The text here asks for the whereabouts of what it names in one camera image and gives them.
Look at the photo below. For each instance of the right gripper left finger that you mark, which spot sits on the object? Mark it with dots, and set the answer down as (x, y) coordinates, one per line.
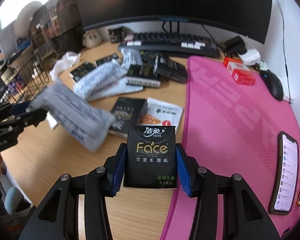
(115, 167)

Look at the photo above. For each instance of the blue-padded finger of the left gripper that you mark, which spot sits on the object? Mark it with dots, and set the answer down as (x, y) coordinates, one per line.
(19, 108)

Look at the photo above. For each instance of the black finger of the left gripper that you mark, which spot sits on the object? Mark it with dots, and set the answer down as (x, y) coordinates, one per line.
(32, 118)

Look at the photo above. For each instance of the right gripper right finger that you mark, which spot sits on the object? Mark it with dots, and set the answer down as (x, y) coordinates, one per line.
(187, 171)

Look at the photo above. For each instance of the black Face tissue pack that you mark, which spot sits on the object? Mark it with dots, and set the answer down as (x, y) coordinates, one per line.
(151, 161)

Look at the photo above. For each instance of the black tissue pack on desk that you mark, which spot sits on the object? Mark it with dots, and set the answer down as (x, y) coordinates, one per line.
(128, 112)

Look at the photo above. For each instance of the pink desk mat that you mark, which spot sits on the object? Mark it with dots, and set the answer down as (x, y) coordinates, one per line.
(231, 128)

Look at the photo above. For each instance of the white pizza-print sachet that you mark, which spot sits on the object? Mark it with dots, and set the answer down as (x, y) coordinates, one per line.
(160, 113)

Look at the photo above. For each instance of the crumpled white tissue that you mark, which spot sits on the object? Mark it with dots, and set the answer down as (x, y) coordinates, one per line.
(67, 61)

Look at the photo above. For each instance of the dark drawer cabinet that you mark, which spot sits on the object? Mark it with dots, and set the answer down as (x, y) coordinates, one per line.
(57, 23)

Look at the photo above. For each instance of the smartphone with lit screen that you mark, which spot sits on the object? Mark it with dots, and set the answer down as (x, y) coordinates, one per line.
(286, 176)

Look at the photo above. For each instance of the small ceramic vase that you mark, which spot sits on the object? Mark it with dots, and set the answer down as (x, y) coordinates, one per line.
(91, 39)

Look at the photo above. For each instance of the red cigarette box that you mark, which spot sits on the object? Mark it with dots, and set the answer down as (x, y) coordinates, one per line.
(239, 72)

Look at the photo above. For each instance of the black computer mouse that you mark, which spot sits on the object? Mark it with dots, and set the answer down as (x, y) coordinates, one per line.
(272, 83)

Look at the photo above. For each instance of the black mechanical keyboard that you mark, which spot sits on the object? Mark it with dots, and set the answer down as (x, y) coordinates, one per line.
(175, 43)

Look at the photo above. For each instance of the black power adapter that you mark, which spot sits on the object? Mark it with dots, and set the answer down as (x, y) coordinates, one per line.
(235, 45)

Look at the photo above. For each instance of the black curved monitor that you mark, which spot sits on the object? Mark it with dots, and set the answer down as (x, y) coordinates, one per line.
(249, 18)

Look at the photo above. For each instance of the black wire basket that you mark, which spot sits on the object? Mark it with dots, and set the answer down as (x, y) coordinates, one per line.
(22, 79)

